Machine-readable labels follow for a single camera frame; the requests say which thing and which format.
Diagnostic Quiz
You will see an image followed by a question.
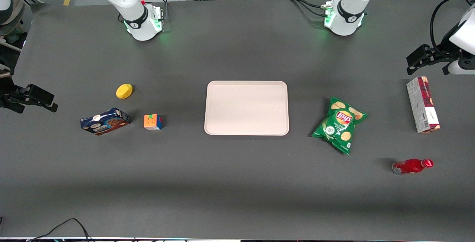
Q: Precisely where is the black base cable bundle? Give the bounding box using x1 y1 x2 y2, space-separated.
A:
283 0 334 18

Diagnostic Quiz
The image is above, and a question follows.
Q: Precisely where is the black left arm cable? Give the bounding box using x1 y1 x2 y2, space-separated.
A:
430 0 475 58

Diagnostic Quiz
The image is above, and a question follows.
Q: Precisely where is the yellow lemon-shaped object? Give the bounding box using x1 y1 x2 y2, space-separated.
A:
116 84 133 99

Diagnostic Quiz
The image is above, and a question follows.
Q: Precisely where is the green Lay's chips bag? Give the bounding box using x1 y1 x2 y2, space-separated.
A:
311 97 368 155

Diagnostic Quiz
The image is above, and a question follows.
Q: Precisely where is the red bottle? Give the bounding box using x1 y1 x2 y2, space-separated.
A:
392 158 434 175

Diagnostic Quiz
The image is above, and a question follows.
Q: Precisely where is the colourful puzzle cube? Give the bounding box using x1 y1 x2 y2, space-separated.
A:
144 114 163 131

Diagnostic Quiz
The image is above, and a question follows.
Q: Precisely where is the beige plastic tray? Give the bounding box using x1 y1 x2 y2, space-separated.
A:
204 81 289 136

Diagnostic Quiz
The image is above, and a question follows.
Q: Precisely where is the red cookie box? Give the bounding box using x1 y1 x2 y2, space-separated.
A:
406 76 441 134

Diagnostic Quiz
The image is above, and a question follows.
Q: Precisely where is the blue cookie box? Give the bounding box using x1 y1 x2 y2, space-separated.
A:
80 107 131 136

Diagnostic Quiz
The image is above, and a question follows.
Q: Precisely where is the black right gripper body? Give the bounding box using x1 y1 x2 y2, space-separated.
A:
0 85 26 114

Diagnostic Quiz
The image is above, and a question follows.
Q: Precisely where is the thin black table-edge cable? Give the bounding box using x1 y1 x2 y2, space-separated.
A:
27 218 92 242

